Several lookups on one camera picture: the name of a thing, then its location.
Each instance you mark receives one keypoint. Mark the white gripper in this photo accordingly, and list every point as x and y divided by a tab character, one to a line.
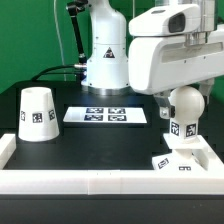
175	44

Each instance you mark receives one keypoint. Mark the white lamp bulb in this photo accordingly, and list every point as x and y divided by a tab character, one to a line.
189	105

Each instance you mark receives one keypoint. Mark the white lamp base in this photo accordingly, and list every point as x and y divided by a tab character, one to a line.
184	156

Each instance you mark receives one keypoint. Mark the white lamp hood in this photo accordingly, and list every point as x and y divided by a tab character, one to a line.
37	120

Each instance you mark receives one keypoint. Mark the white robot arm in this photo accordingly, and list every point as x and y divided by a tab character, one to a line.
108	66

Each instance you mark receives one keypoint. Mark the white marker plate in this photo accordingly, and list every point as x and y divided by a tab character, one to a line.
116	115

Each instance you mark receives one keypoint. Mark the white U-shaped fence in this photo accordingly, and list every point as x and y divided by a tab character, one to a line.
48	182

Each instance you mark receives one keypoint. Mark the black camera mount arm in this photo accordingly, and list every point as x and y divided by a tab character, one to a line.
74	8

